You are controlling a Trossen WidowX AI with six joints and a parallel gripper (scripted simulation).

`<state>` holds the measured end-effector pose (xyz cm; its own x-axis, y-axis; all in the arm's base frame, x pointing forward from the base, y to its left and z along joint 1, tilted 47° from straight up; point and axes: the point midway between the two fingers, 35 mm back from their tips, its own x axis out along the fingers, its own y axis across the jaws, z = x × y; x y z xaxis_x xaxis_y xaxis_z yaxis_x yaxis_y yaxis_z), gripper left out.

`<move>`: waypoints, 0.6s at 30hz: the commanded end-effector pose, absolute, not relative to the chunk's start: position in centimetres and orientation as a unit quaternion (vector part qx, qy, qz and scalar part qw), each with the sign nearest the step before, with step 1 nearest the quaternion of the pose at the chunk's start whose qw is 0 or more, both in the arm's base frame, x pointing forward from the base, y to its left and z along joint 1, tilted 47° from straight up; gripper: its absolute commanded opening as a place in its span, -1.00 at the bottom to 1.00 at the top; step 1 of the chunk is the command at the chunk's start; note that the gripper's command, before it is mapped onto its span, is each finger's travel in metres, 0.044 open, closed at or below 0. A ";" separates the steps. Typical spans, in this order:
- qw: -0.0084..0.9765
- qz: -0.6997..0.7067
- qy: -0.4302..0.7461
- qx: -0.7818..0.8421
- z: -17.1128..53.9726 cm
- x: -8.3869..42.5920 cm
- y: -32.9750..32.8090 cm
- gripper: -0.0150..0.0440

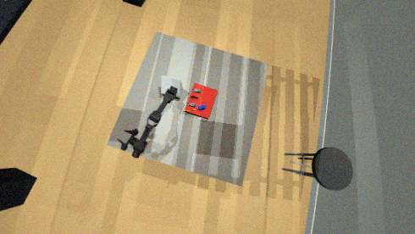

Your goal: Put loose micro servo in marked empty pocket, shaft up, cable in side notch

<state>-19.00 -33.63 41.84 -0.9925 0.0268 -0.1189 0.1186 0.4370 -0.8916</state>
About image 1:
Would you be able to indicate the red flat deck plate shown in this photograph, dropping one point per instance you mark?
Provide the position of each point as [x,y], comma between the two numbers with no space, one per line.
[201,95]

